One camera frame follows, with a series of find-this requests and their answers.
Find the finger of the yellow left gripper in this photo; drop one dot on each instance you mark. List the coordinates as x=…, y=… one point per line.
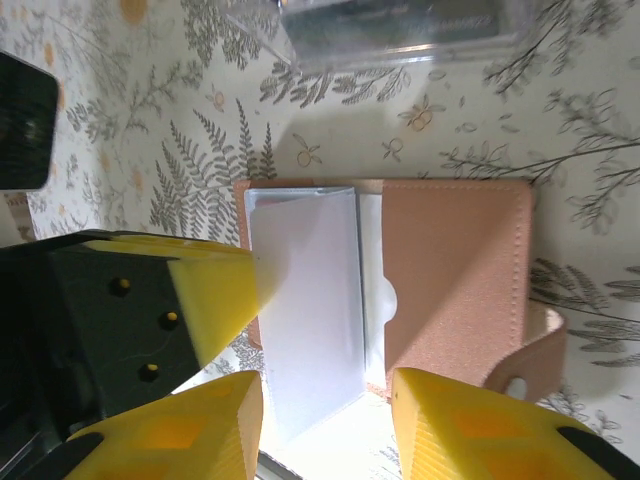
x=150, y=310

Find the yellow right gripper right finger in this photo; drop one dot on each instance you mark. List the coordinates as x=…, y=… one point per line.
x=475, y=440

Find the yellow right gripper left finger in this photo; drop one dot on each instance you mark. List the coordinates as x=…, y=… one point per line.
x=190, y=435

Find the white plastic card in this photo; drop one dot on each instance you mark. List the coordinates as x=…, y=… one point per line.
x=315, y=310

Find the pink card holder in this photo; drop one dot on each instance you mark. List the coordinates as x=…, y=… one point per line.
x=450, y=275

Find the clear plastic card box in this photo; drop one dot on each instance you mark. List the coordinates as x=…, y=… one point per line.
x=360, y=54

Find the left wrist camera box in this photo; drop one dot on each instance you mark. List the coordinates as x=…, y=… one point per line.
x=25, y=125

